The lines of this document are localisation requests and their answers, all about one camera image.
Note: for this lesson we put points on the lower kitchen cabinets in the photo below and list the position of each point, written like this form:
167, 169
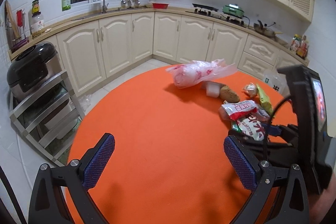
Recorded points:
97, 49

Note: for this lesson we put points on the red basin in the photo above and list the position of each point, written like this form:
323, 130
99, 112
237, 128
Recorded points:
161, 6

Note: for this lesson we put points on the metal shelf rack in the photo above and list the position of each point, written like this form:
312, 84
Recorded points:
49, 117

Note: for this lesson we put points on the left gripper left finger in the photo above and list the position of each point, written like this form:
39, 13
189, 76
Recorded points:
48, 204

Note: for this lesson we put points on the red handled utensils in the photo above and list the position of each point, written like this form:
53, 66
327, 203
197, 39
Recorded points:
21, 23

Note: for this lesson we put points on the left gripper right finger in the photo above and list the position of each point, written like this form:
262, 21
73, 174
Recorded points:
291, 204

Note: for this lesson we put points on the brown bread roll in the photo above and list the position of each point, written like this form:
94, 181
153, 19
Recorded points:
227, 94

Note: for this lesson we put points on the large glass jar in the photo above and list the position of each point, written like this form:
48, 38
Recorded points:
36, 23

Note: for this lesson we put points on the green snack packet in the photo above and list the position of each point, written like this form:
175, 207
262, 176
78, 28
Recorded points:
264, 100

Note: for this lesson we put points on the black griddle pan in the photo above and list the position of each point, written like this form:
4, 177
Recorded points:
204, 7

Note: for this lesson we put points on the round orange table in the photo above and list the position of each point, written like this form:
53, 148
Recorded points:
168, 165

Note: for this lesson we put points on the wooden cutting board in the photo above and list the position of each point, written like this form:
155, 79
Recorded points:
12, 20

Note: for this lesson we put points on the white plastic cup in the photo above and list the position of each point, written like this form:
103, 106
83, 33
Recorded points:
213, 89

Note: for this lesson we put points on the red white snack wrapper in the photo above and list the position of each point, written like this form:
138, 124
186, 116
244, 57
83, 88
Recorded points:
236, 111

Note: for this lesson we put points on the steel wok pan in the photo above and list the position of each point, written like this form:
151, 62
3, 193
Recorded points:
263, 30

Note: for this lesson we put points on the red white plastic bag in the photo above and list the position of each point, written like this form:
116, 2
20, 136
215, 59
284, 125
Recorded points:
195, 72

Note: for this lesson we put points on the green electric cooker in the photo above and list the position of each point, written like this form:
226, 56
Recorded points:
234, 10

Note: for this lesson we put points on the white green rice bag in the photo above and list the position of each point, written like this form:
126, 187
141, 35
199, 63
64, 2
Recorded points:
275, 80

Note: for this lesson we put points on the green white rice wrapper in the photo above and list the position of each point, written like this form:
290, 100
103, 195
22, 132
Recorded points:
249, 126

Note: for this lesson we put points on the person right hand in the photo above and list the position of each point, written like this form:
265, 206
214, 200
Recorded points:
319, 205

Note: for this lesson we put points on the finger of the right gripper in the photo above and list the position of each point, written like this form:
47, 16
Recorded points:
274, 130

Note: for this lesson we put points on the black rice cooker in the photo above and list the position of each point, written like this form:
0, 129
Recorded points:
32, 68

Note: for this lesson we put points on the black gas stove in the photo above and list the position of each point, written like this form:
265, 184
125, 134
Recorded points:
224, 17

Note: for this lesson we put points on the condiment bottles group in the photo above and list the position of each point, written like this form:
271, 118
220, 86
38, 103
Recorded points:
300, 46

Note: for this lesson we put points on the green detergent bottle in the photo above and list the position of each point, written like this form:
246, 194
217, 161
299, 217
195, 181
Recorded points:
66, 5

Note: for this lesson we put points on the crumpled white paper ball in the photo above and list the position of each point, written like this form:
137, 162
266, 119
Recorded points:
250, 90

